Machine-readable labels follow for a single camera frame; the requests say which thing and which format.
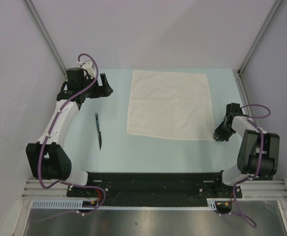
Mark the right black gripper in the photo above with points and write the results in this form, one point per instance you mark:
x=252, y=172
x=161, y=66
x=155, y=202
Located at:
x=218, y=132

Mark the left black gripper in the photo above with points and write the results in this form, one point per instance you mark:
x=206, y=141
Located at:
x=104, y=91

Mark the white cloth napkin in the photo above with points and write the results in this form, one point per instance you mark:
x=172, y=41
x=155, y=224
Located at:
x=170, y=105

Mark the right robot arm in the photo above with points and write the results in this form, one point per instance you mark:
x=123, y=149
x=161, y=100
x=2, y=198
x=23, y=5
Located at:
x=259, y=150

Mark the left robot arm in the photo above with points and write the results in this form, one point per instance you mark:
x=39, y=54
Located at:
x=46, y=157

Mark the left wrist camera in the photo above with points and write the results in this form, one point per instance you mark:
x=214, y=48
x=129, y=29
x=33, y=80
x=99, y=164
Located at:
x=88, y=66

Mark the teal handled knife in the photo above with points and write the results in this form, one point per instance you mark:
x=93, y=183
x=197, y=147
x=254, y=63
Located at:
x=98, y=131

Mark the right side aluminium rail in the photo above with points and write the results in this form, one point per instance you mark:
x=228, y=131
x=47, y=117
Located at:
x=243, y=94

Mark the aluminium rail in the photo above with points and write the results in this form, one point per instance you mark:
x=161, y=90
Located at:
x=243, y=94
x=252, y=190

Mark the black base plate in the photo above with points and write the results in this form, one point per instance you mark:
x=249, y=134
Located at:
x=156, y=189

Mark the left aluminium corner post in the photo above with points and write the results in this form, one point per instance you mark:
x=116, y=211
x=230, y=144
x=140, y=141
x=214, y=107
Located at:
x=34, y=14

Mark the aluminium corner post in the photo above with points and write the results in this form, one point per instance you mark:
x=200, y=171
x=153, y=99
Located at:
x=261, y=34
x=34, y=14

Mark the front aluminium rail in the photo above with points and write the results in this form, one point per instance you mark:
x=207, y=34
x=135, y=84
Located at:
x=252, y=190

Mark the right aluminium corner post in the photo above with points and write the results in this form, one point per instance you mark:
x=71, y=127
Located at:
x=261, y=34

